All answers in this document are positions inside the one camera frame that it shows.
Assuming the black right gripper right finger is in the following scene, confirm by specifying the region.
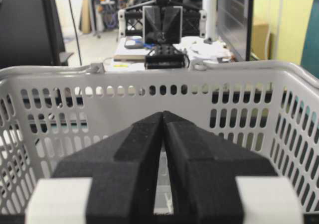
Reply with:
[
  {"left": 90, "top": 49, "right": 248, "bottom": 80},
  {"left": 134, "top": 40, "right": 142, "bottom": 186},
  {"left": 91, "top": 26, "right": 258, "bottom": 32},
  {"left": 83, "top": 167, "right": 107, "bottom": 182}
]
[{"left": 163, "top": 111, "right": 277, "bottom": 224}]

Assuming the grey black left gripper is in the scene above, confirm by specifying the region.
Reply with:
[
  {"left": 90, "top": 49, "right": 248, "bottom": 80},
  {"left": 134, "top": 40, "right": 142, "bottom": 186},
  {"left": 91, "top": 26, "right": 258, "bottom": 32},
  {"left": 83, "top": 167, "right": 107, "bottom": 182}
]
[{"left": 143, "top": 5, "right": 183, "bottom": 44}]

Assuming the black hanging cable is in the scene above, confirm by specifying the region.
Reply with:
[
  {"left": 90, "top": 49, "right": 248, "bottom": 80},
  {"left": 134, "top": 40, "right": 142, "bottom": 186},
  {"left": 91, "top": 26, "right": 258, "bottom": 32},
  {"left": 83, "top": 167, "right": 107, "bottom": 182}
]
[{"left": 66, "top": 0, "right": 83, "bottom": 66}]

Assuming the white cylindrical post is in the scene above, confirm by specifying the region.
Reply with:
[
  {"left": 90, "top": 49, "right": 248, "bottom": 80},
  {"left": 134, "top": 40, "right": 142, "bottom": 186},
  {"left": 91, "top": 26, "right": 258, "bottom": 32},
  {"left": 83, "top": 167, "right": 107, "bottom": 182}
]
[{"left": 202, "top": 0, "right": 217, "bottom": 43}]

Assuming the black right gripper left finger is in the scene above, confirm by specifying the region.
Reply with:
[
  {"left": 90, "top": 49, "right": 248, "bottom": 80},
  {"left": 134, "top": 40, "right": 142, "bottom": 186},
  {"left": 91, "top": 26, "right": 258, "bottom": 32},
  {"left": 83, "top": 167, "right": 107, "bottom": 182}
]
[{"left": 52, "top": 112, "right": 163, "bottom": 224}]

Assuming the cardboard box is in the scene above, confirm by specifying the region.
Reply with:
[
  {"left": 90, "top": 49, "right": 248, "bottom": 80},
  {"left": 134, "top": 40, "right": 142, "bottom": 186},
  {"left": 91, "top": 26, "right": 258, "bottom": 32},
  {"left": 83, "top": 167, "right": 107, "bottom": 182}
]
[{"left": 251, "top": 19, "right": 270, "bottom": 60}]

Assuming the black office chair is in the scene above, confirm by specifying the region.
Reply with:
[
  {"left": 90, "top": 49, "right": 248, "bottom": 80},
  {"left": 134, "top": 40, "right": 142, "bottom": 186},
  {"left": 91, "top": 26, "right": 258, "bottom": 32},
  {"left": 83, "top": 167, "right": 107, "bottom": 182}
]
[{"left": 0, "top": 0, "right": 72, "bottom": 69}]

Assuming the grey plastic shopping basket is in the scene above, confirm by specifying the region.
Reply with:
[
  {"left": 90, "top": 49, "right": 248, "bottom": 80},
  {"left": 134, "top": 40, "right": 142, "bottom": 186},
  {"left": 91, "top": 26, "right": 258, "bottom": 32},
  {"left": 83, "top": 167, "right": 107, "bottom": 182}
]
[{"left": 0, "top": 61, "right": 319, "bottom": 215}]

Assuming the white crumpled cloth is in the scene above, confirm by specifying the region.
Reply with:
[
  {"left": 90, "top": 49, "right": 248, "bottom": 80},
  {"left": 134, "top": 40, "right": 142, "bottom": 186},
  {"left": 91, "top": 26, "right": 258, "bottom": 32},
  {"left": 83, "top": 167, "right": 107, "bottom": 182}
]
[{"left": 175, "top": 37, "right": 232, "bottom": 61}]

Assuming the black monitor screen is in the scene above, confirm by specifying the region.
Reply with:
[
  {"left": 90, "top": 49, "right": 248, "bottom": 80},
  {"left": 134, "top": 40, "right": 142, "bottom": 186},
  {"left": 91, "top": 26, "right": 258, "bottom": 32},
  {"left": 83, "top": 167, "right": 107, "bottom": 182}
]
[{"left": 217, "top": 0, "right": 254, "bottom": 61}]

